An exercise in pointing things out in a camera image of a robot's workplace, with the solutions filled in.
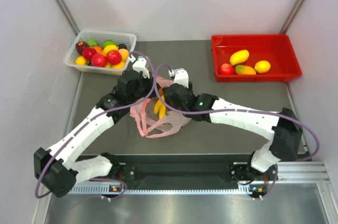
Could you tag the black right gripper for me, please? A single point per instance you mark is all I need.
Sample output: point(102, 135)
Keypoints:
point(168, 102)

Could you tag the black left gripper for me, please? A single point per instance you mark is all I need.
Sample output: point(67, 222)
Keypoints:
point(149, 82)

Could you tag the yellow banana bunch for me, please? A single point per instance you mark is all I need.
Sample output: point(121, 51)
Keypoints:
point(160, 109)

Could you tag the pink translucent plastic bag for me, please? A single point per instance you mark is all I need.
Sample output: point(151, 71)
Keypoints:
point(150, 126)

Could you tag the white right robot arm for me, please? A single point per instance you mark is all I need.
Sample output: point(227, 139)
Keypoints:
point(280, 129)

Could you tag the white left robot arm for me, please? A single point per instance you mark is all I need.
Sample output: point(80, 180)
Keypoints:
point(58, 168)

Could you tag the yellow fruit front in basket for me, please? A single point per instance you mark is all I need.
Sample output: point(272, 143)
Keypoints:
point(119, 65)

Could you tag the dark fruit back in basket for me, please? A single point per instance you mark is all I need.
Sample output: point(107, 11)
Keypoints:
point(122, 46)

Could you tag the dark red fruit in basket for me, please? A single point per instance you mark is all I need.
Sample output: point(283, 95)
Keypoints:
point(80, 46)

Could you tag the red apple right in basket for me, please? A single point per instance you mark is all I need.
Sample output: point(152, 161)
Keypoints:
point(114, 57)

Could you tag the red apple in basket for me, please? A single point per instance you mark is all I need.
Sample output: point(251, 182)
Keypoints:
point(88, 53)
point(114, 57)
point(98, 60)

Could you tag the orange peach in basket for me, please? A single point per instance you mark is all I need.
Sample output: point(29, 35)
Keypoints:
point(124, 54)

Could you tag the white perforated plastic basket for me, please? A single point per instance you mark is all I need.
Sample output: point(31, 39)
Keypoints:
point(100, 37)

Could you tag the red apple middle in basket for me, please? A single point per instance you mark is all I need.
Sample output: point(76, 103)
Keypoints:
point(98, 60)

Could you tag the yellow banana in basket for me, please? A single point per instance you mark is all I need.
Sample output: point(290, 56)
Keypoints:
point(108, 48)

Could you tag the green apple in basket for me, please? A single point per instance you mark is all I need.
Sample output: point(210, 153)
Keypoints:
point(108, 43)

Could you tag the small orange in basket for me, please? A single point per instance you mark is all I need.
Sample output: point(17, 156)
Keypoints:
point(98, 49)

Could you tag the red apple in tray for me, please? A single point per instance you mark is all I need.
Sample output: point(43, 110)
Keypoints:
point(226, 69)

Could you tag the red apple left in basket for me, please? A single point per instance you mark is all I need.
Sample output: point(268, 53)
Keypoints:
point(88, 53)

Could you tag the yellow lemon in basket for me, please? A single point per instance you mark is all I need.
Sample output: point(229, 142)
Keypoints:
point(81, 61)

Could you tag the green lime in basket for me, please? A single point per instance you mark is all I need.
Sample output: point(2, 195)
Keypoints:
point(92, 42)

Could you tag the orange green mango in tray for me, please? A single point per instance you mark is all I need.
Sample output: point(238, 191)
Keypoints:
point(244, 70)

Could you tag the yellow mango in tray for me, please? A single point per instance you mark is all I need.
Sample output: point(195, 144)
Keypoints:
point(239, 57)

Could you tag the yellow lemon in tray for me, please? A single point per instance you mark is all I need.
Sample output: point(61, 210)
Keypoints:
point(262, 66)

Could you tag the red plastic tray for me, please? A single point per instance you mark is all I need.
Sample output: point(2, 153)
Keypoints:
point(274, 48)

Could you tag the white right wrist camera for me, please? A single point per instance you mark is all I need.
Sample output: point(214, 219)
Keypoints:
point(179, 76)

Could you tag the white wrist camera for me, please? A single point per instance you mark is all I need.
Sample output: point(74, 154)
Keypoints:
point(179, 76)
point(140, 65)

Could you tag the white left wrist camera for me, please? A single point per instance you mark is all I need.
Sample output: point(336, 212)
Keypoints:
point(140, 65)

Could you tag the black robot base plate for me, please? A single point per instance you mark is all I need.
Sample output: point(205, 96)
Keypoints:
point(224, 168)

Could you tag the grey slotted cable duct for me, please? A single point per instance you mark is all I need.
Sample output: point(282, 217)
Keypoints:
point(116, 188)

